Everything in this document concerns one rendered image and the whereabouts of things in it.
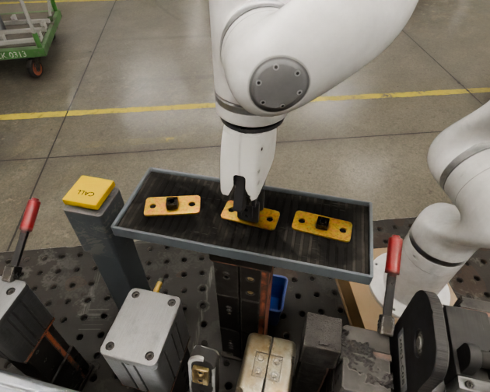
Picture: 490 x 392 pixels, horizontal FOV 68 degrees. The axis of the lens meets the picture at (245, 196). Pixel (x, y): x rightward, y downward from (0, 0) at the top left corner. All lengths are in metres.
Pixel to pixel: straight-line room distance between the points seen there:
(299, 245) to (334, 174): 1.93
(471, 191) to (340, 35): 0.44
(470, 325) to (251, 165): 0.32
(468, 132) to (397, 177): 1.86
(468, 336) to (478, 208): 0.23
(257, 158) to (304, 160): 2.10
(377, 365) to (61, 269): 0.88
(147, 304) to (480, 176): 0.54
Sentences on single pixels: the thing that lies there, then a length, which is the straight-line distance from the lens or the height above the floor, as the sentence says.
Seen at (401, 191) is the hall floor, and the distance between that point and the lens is 2.45.
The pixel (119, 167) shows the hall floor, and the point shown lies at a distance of 2.55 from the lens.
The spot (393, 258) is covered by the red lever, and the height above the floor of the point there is 1.14.
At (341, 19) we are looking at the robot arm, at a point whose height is 1.48.
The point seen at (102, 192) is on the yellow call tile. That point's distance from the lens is 0.63.
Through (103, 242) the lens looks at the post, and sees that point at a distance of 0.67.
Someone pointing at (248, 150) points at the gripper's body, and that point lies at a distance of 0.41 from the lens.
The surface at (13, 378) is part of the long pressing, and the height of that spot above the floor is 1.00.
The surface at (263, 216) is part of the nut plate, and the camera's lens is 0.54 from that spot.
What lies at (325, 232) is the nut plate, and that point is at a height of 1.16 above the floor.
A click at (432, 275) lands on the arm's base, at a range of 0.85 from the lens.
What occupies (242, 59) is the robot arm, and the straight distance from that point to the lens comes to 0.29.
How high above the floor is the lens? 1.57
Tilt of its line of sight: 45 degrees down
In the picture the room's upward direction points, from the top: straight up
